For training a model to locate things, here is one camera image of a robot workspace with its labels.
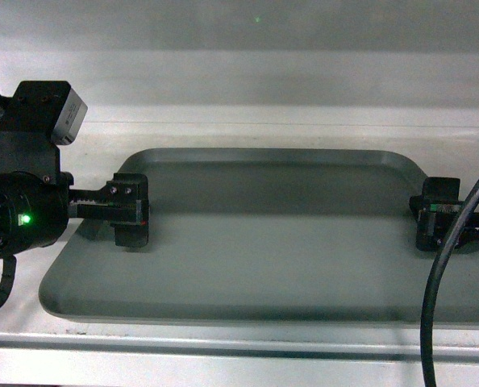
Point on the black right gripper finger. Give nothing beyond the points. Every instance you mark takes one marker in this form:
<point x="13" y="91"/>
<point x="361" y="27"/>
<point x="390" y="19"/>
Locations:
<point x="434" y="222"/>
<point x="436" y="190"/>

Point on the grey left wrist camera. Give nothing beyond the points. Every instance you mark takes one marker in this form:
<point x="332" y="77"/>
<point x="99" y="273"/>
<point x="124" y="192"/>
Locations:
<point x="70" y="120"/>

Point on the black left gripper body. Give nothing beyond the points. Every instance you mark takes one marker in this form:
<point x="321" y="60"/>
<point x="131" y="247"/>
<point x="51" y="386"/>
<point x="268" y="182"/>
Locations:
<point x="33" y="213"/>

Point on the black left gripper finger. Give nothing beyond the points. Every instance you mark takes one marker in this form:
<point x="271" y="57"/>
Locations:
<point x="122" y="190"/>
<point x="130" y="220"/>

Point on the grey silver serving tray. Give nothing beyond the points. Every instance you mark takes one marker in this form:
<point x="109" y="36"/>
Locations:
<point x="254" y="235"/>

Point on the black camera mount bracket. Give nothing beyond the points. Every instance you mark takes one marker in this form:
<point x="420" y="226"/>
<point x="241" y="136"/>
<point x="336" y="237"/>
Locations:
<point x="26" y="128"/>

